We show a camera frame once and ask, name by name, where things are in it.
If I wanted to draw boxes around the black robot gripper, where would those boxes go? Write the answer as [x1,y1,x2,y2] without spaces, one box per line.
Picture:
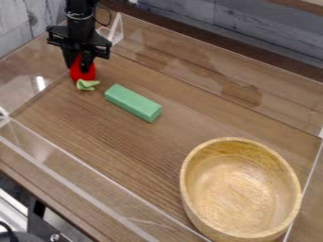
[47,19,113,73]

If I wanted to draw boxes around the round wooden bowl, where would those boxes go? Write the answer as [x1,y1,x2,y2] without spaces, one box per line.
[179,137,302,242]

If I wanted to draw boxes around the clear acrylic corner bracket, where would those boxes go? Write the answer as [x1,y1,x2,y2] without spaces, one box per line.
[98,13,125,44]

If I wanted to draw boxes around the black metal table frame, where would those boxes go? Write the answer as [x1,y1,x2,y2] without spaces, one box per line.
[27,199,73,242]

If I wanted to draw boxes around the green rectangular block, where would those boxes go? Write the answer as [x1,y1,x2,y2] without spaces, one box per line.
[105,84,162,123]

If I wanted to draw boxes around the red plush strawberry toy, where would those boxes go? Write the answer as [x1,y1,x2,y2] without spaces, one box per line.
[70,55,101,91]

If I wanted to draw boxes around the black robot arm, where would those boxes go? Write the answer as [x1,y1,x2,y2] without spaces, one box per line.
[47,0,113,74]

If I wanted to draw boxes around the clear acrylic enclosure walls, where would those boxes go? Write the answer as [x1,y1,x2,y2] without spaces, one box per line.
[0,16,323,242]

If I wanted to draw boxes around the black cable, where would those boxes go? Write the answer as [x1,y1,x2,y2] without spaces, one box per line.
[0,220,21,242]

